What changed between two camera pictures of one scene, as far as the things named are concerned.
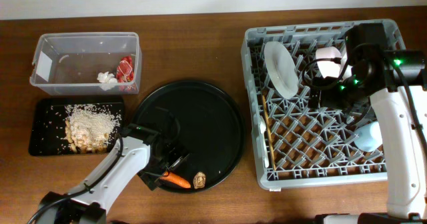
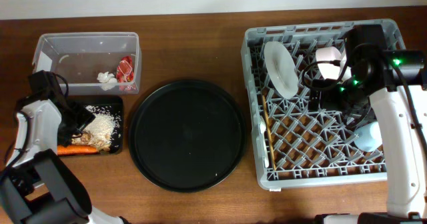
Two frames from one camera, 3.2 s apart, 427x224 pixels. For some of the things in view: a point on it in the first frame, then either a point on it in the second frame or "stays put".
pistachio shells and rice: x=89 y=127 stays put
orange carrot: x=176 y=180 → x=75 y=150
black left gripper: x=179 y=154 → x=85 y=117
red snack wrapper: x=125 y=71 stays put
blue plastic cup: x=367 y=137 stays put
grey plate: x=281 y=69 stays put
